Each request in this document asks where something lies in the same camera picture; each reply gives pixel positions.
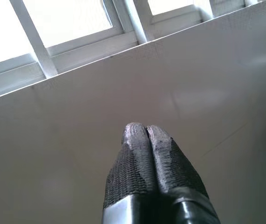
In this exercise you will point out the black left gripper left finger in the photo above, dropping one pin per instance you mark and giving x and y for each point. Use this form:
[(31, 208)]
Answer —
[(129, 168)]

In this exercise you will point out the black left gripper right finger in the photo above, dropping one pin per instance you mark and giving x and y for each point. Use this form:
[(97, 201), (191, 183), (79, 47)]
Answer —
[(177, 168)]

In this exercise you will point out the white framed window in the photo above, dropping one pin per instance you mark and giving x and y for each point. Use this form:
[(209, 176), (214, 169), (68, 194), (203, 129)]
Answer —
[(81, 42)]

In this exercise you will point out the white window security grille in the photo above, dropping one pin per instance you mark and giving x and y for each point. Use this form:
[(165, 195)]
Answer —
[(36, 44)]

